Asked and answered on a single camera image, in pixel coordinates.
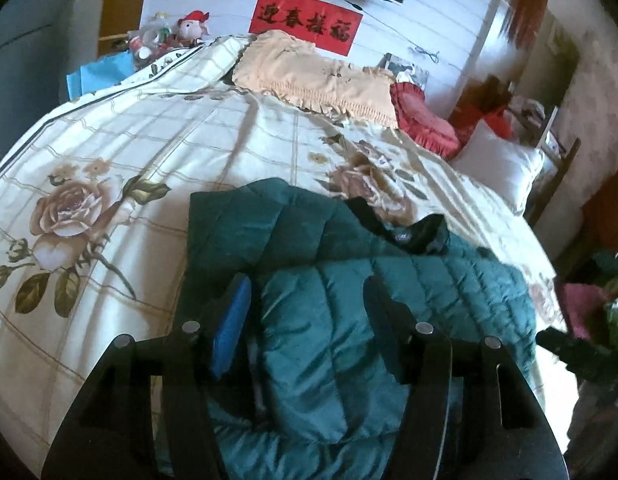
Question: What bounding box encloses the white satin pillow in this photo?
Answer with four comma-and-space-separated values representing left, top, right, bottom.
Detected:
450, 119, 544, 216

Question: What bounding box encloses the red calligraphy banner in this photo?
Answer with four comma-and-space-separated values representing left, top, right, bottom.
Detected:
248, 0, 362, 56

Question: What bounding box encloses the plush toy red hat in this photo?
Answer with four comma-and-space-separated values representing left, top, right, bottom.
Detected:
175, 10, 209, 47

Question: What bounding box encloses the floral cream bed quilt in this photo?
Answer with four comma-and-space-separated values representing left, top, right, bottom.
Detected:
0, 36, 576, 476

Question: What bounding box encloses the framed photo on headboard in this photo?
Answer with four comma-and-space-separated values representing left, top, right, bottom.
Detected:
379, 53, 429, 90

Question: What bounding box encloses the wooden chair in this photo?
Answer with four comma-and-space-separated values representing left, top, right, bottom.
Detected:
524, 106, 581, 228

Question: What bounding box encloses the beige embroidered pillow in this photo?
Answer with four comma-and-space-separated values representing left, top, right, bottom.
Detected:
232, 30, 397, 128

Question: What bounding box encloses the dark green puffer jacket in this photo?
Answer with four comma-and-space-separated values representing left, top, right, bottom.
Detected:
175, 179, 536, 479

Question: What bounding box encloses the red ruffled cushion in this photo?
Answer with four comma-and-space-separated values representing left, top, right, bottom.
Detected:
389, 82, 462, 159

